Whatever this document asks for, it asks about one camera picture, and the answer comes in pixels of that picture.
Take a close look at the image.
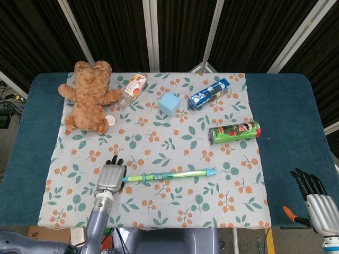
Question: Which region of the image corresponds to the clear plastic drink bottle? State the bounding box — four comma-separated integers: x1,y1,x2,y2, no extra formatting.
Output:
116,72,148,106

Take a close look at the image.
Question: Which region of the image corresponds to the brown teddy bear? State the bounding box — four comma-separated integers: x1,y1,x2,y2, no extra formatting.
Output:
58,60,122,134

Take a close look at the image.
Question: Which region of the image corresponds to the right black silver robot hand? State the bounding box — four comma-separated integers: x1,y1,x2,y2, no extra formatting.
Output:
282,168,336,236

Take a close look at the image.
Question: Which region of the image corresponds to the brown cardboard box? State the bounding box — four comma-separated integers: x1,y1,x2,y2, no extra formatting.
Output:
26,225,72,240

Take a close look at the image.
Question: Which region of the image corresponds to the black cable bundle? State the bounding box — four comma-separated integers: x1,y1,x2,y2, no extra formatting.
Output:
0,81,27,130

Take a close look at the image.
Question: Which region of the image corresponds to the green chips can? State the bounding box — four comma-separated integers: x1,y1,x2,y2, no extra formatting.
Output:
208,121,262,145

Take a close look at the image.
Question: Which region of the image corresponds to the teal table cover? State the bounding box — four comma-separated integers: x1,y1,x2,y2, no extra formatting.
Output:
0,72,339,230

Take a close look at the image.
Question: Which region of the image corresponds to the grey metal stand foot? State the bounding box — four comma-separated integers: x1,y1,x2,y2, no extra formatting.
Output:
188,62,218,74

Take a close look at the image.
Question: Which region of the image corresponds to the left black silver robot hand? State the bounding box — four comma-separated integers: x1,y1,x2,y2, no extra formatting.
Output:
95,155,128,195

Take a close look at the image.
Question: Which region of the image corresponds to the white partition frame post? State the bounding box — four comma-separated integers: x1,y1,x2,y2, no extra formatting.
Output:
142,0,160,72
200,0,226,70
57,0,95,66
266,0,332,74

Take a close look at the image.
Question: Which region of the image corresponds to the teal toy wand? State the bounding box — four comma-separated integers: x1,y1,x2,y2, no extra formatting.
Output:
122,167,218,184

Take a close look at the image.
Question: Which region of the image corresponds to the blue cookie package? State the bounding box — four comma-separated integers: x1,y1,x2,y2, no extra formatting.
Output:
187,78,230,110

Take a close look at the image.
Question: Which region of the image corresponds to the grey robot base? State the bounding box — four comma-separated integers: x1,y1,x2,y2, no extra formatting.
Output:
105,227,220,254

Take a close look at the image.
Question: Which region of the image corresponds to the floral tablecloth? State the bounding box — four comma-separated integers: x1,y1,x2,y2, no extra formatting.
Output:
37,71,271,230

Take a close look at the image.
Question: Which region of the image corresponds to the light blue cube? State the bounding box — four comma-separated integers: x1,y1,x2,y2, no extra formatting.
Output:
158,92,181,117

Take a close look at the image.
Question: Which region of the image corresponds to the white table leg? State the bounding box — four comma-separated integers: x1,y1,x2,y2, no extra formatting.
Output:
231,228,239,254

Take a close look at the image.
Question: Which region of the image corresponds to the small white box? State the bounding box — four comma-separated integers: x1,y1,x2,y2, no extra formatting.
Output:
70,227,88,246

